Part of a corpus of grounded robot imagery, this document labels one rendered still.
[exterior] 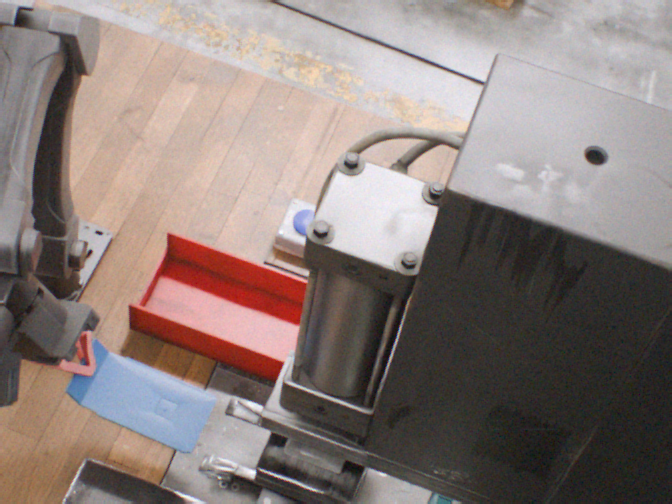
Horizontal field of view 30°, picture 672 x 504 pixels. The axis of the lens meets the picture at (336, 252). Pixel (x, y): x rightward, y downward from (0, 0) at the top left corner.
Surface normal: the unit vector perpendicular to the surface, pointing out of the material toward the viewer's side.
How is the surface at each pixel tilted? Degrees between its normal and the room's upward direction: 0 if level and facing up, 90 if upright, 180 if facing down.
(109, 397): 6
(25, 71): 17
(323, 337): 90
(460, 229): 90
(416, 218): 0
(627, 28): 0
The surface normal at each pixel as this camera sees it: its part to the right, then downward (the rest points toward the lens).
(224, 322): 0.11, -0.54
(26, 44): 0.07, -0.28
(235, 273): -0.33, 0.77
